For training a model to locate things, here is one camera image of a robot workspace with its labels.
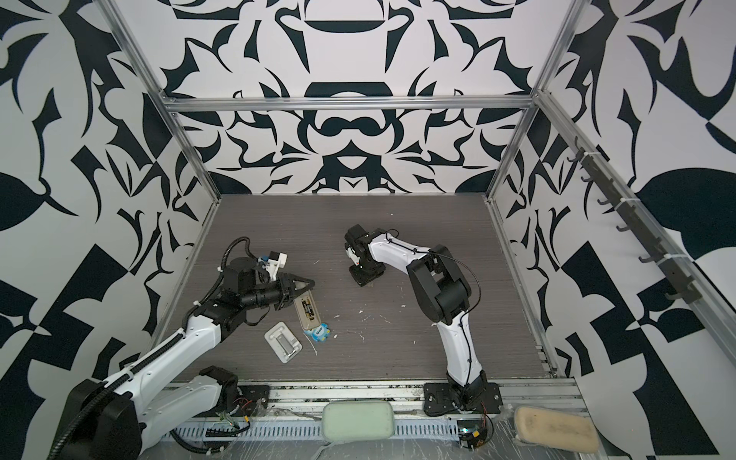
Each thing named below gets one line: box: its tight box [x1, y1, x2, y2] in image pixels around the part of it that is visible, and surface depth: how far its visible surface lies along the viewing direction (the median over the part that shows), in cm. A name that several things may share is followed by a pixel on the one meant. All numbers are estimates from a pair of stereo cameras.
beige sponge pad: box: [514, 405, 600, 454], surface depth 69 cm
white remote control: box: [293, 289, 322, 330], surface depth 74 cm
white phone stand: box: [263, 321, 303, 365], surface depth 85 cm
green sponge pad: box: [320, 399, 396, 443], surface depth 71 cm
